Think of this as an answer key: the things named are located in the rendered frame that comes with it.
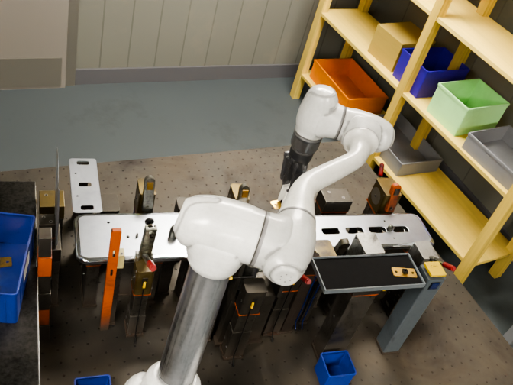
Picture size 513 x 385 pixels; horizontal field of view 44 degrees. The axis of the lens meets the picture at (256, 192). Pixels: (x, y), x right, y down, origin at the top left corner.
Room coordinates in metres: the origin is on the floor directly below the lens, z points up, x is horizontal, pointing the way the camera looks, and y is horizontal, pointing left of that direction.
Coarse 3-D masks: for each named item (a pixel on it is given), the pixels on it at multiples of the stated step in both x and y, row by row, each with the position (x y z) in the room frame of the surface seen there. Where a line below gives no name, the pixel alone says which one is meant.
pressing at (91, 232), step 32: (96, 224) 1.48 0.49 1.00; (128, 224) 1.52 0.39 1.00; (160, 224) 1.57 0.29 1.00; (320, 224) 1.83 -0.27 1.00; (352, 224) 1.89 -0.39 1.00; (384, 224) 1.95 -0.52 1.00; (416, 224) 2.01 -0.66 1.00; (96, 256) 1.34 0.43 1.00; (128, 256) 1.38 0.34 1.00; (160, 256) 1.43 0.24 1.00
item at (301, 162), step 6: (294, 150) 1.59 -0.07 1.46; (294, 156) 1.58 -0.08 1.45; (300, 156) 1.58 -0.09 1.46; (306, 156) 1.58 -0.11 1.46; (312, 156) 1.60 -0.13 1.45; (294, 162) 1.61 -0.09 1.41; (300, 162) 1.58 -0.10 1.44; (306, 162) 1.58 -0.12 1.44; (300, 168) 1.58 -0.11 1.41; (306, 168) 1.59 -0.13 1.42
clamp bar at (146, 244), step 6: (150, 222) 1.36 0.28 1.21; (144, 228) 1.33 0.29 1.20; (150, 228) 1.33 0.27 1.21; (156, 228) 1.34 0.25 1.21; (144, 234) 1.32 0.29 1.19; (150, 234) 1.32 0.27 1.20; (144, 240) 1.33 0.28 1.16; (150, 240) 1.33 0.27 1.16; (144, 246) 1.33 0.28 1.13; (150, 246) 1.34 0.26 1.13; (144, 252) 1.34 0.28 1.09; (150, 252) 1.35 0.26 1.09
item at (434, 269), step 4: (424, 264) 1.62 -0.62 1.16; (428, 264) 1.62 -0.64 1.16; (432, 264) 1.62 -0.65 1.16; (436, 264) 1.63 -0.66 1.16; (428, 268) 1.60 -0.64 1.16; (432, 268) 1.60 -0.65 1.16; (436, 268) 1.61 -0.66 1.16; (440, 268) 1.62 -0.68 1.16; (428, 272) 1.59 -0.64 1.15; (432, 272) 1.59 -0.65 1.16; (436, 272) 1.59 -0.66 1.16; (440, 272) 1.60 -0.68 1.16; (444, 272) 1.60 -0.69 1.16; (432, 276) 1.57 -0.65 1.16; (436, 276) 1.58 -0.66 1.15; (440, 276) 1.59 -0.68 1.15; (444, 276) 1.59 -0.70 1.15
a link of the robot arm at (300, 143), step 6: (294, 132) 1.60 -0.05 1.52; (294, 138) 1.59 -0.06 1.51; (300, 138) 1.57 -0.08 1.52; (294, 144) 1.58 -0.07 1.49; (300, 144) 1.57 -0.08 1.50; (306, 144) 1.57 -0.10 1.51; (312, 144) 1.58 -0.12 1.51; (318, 144) 1.60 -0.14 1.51; (300, 150) 1.57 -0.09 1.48; (306, 150) 1.57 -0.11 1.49; (312, 150) 1.58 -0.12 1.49
